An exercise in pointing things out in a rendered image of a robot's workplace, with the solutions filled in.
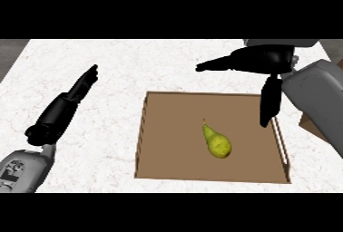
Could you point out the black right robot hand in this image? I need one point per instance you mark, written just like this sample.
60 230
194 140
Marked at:
264 59

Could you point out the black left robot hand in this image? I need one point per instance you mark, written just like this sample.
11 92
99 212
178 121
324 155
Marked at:
60 113

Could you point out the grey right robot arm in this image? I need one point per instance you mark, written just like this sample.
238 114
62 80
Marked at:
317 96

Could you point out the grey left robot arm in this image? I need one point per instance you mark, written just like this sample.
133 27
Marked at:
23 169

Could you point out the brown cardboard box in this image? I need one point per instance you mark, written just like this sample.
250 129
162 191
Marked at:
315 125

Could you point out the brown wooden tray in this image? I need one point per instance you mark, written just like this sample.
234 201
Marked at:
210 137

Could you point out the yellow-green pear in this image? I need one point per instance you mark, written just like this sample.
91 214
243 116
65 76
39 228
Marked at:
216 142

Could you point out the grey appliance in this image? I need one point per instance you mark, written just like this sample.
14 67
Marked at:
278 42

